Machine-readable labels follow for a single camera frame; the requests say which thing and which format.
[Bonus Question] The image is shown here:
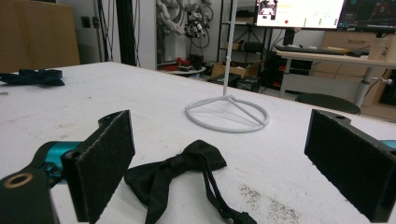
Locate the round white table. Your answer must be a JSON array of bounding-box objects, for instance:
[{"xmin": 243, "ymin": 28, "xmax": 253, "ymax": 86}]
[{"xmin": 158, "ymin": 65, "xmax": 208, "ymax": 76}]

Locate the black keyboard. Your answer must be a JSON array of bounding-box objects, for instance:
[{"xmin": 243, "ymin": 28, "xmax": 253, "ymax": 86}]
[{"xmin": 275, "ymin": 45, "xmax": 370, "ymax": 57}]

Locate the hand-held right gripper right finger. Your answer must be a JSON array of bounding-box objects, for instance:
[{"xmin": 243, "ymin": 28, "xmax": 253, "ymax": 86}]
[{"xmin": 304, "ymin": 108, "xmax": 396, "ymax": 224}]

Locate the black round stool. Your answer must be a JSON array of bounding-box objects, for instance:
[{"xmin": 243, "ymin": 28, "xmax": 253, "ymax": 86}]
[{"xmin": 294, "ymin": 92, "xmax": 362, "ymax": 116}]

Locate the navy bow tie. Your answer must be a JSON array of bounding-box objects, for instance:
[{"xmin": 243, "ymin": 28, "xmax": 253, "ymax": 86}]
[{"xmin": 0, "ymin": 68, "xmax": 66, "ymax": 88}]

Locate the dark computer monitor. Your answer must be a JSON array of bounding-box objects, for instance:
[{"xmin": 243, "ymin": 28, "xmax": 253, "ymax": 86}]
[{"xmin": 337, "ymin": 0, "xmax": 396, "ymax": 34}]

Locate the black metal shelf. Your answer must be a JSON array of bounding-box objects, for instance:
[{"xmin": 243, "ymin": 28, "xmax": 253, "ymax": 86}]
[{"xmin": 218, "ymin": 0, "xmax": 269, "ymax": 63}]

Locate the black strap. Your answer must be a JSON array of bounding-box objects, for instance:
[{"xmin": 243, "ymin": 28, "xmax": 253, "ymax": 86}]
[{"xmin": 123, "ymin": 139, "xmax": 258, "ymax": 224}]

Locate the open cardboard box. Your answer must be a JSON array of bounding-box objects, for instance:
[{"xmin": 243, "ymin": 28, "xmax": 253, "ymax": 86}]
[{"xmin": 211, "ymin": 60, "xmax": 265, "ymax": 81}]

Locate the brown wooden panel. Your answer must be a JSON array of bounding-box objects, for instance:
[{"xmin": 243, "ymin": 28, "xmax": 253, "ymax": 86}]
[{"xmin": 0, "ymin": 0, "xmax": 81, "ymax": 75}]

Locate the white table mat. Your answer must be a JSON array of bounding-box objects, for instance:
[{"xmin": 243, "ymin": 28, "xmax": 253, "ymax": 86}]
[{"xmin": 0, "ymin": 61, "xmax": 396, "ymax": 224}]

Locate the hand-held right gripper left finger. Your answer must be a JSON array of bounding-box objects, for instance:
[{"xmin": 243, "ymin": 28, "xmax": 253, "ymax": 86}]
[{"xmin": 61, "ymin": 109, "xmax": 136, "ymax": 224}]

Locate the wooden office desk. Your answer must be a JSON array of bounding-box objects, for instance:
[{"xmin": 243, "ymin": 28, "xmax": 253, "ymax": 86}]
[{"xmin": 275, "ymin": 49, "xmax": 396, "ymax": 108}]

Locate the black metal frame post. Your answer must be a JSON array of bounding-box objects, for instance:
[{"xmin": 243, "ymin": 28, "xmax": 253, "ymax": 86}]
[{"xmin": 115, "ymin": 0, "xmax": 138, "ymax": 67}]

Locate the white wire display rack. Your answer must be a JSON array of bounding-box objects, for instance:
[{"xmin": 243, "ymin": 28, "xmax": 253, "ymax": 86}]
[{"xmin": 184, "ymin": 0, "xmax": 271, "ymax": 134}]

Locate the bright computer monitor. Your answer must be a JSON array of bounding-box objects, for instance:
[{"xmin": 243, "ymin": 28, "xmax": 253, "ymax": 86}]
[{"xmin": 255, "ymin": 0, "xmax": 347, "ymax": 31}]

